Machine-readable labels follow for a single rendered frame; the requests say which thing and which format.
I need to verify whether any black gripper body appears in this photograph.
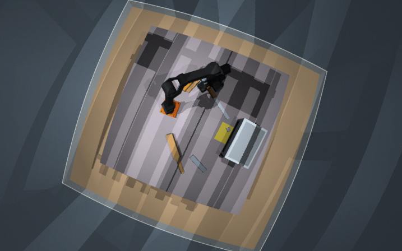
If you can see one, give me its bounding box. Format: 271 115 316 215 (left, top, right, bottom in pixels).
197 76 226 93

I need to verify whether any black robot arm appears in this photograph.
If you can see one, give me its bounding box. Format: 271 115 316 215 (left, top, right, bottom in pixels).
161 62 231 114

